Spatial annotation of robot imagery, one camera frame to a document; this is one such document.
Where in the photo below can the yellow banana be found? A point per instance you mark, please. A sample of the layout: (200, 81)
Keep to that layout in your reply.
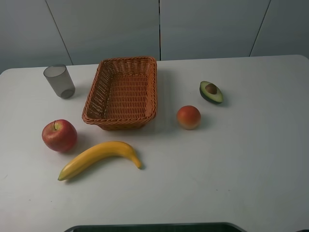
(97, 153)

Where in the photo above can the orange wicker basket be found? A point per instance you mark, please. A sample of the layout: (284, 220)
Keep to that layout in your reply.
(123, 94)

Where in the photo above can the orange round bun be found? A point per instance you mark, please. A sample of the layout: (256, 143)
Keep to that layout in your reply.
(189, 117)

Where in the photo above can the halved avocado with pit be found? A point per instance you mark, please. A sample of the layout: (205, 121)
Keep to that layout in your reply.
(211, 92)

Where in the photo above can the red apple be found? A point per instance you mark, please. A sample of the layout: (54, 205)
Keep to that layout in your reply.
(59, 135)

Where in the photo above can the grey translucent plastic cup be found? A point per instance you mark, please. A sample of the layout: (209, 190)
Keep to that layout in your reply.
(60, 80)

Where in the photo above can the dark monitor edge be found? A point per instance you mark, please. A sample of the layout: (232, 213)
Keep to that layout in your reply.
(176, 227)

